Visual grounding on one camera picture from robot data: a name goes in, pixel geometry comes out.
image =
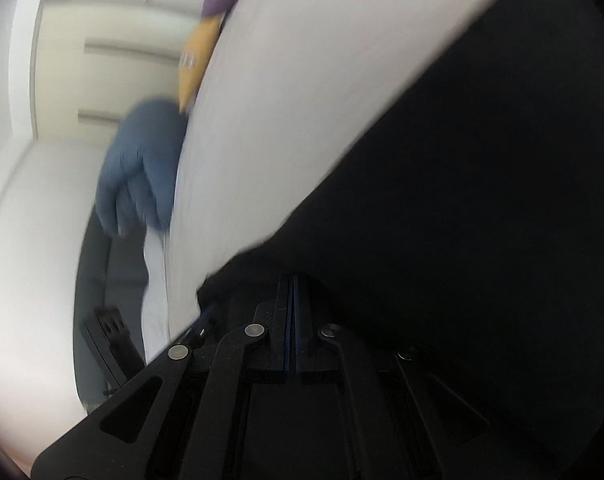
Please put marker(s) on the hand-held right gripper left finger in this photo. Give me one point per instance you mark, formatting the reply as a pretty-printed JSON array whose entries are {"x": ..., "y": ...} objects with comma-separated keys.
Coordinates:
[{"x": 288, "y": 320}]

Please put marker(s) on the white sheet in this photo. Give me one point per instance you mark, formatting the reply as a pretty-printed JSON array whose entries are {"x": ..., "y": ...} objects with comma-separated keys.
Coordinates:
[{"x": 307, "y": 85}]

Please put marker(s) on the white rounded furniture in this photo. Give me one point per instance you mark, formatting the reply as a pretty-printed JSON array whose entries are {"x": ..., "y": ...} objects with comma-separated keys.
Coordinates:
[{"x": 32, "y": 285}]

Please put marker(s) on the black pants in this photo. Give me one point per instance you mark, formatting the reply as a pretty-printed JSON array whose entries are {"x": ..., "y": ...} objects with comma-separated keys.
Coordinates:
[{"x": 456, "y": 210}]

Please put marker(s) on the person's left forearm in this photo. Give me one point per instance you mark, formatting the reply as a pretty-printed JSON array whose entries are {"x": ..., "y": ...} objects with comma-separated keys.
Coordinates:
[{"x": 197, "y": 65}]

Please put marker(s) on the person's left hand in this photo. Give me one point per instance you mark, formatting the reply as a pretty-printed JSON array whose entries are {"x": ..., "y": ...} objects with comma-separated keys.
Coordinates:
[{"x": 137, "y": 170}]

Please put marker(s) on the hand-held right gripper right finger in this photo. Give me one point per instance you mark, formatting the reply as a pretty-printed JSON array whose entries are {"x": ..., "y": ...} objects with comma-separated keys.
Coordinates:
[{"x": 302, "y": 320}]

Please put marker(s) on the cream drawer cabinet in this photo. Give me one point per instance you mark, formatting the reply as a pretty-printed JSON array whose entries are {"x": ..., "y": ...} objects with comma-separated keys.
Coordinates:
[{"x": 127, "y": 20}]

